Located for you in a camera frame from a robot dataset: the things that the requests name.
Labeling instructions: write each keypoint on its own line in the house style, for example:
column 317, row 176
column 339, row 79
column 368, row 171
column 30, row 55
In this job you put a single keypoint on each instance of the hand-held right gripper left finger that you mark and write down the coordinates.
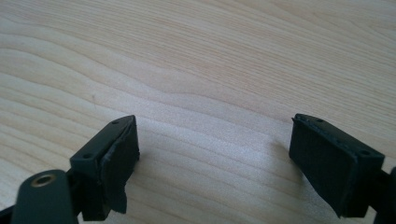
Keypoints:
column 118, row 161

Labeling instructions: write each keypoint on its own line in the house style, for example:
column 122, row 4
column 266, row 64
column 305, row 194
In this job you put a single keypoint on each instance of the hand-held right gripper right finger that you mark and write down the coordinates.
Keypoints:
column 330, row 161

